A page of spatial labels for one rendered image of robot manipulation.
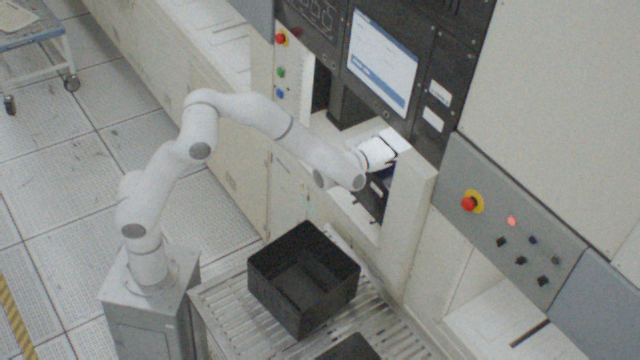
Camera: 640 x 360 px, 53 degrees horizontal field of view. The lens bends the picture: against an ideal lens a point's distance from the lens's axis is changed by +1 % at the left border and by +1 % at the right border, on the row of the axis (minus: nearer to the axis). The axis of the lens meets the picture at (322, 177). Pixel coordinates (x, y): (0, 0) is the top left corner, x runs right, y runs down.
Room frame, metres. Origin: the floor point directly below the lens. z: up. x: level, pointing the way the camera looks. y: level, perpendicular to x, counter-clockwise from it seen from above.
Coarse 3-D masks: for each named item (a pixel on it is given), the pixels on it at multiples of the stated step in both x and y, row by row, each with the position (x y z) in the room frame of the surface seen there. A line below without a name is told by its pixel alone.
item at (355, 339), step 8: (352, 336) 1.03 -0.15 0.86; (360, 336) 1.04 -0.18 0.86; (336, 344) 1.00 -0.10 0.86; (344, 344) 1.00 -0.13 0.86; (352, 344) 1.01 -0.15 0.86; (360, 344) 1.01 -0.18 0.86; (368, 344) 1.01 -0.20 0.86; (328, 352) 0.97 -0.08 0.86; (336, 352) 0.97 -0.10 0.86; (344, 352) 0.98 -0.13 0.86; (352, 352) 0.98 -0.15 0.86; (360, 352) 0.98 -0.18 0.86; (368, 352) 0.99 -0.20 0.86; (376, 352) 0.99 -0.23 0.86
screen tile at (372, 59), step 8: (360, 24) 1.58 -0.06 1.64; (360, 32) 1.58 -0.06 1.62; (368, 32) 1.55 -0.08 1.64; (368, 40) 1.55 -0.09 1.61; (352, 48) 1.60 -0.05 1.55; (360, 48) 1.57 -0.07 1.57; (376, 48) 1.52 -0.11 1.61; (360, 56) 1.57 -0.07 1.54; (368, 56) 1.54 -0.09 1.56; (376, 56) 1.52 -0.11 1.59; (376, 64) 1.51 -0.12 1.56
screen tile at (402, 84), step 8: (384, 48) 1.49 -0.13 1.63; (392, 48) 1.47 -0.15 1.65; (384, 56) 1.49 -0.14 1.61; (392, 56) 1.47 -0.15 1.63; (400, 56) 1.44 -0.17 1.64; (384, 64) 1.49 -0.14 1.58; (400, 64) 1.44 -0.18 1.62; (384, 72) 1.48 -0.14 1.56; (392, 72) 1.46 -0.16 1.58; (408, 72) 1.41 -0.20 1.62; (392, 80) 1.45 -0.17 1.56; (400, 80) 1.43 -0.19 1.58; (408, 80) 1.41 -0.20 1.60; (400, 88) 1.42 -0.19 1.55; (408, 88) 1.40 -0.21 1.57
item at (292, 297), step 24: (288, 240) 1.37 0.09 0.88; (312, 240) 1.41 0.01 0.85; (264, 264) 1.29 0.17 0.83; (288, 264) 1.33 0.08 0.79; (312, 264) 1.36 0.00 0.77; (336, 264) 1.32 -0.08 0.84; (264, 288) 1.17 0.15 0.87; (288, 288) 1.25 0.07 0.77; (312, 288) 1.26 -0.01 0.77; (336, 288) 1.16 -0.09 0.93; (288, 312) 1.08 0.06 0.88; (312, 312) 1.09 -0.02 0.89
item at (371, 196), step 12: (384, 132) 1.55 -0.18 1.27; (396, 132) 1.56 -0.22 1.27; (396, 144) 1.50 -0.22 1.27; (408, 144) 1.51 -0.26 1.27; (372, 180) 1.45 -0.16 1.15; (360, 192) 1.48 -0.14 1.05; (372, 192) 1.44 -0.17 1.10; (384, 192) 1.40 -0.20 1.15; (372, 204) 1.43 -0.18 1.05; (384, 204) 1.39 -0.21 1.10; (372, 216) 1.42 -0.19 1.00
